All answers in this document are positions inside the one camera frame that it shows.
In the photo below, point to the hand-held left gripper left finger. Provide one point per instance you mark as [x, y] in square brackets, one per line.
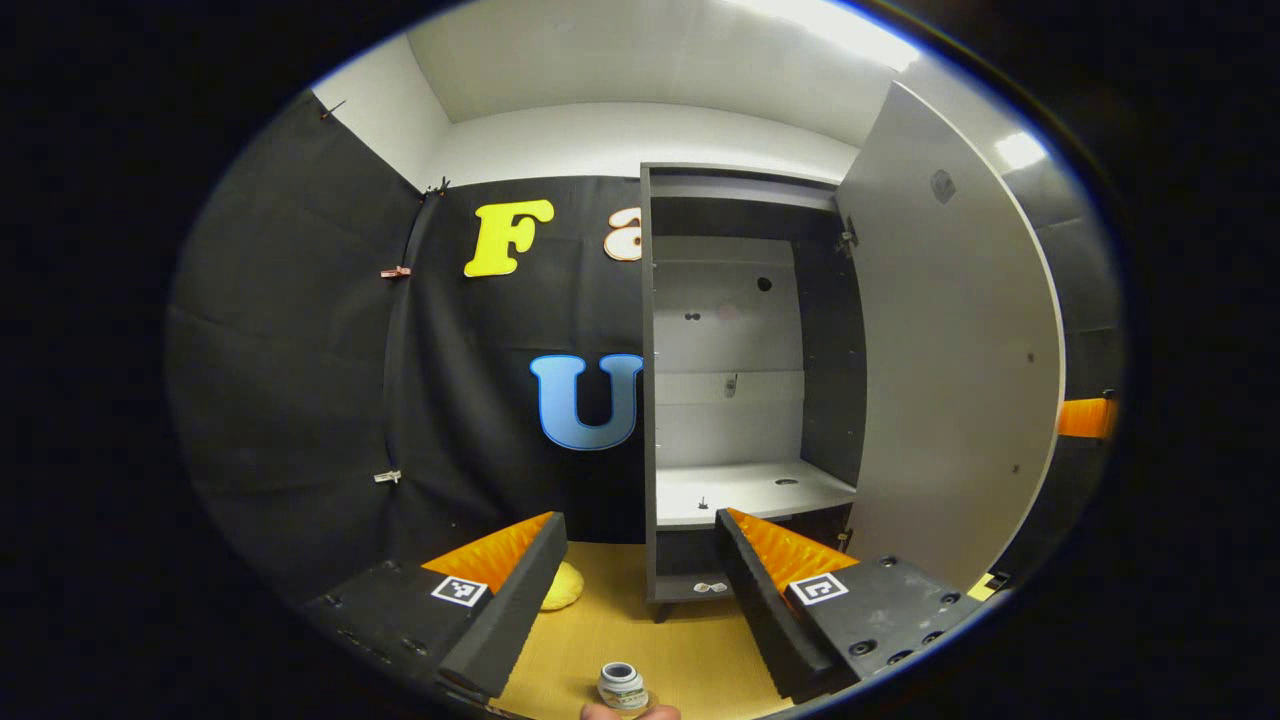
[520, 610]

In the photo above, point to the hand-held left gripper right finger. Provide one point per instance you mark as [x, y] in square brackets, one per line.
[760, 610]

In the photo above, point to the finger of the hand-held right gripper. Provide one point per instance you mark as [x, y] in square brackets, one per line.
[1088, 418]

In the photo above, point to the white bottle with green label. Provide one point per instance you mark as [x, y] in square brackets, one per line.
[622, 685]

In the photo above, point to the beige cabinet door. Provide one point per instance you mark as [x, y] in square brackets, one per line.
[950, 350]

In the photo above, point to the metal door hinge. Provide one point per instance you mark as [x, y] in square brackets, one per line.
[845, 540]
[848, 238]

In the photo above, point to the white cabinet shelf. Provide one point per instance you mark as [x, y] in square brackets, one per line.
[750, 490]

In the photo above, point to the yellow toy bread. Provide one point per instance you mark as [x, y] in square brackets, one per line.
[562, 590]

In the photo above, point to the ceiling light panel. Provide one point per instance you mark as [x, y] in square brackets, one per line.
[1020, 150]

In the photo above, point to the black backdrop cloth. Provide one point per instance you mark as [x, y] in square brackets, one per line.
[300, 350]

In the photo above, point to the small copper clip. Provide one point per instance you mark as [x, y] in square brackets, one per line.
[395, 272]

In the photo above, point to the small black clip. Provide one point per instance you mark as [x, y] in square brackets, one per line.
[333, 105]
[437, 185]

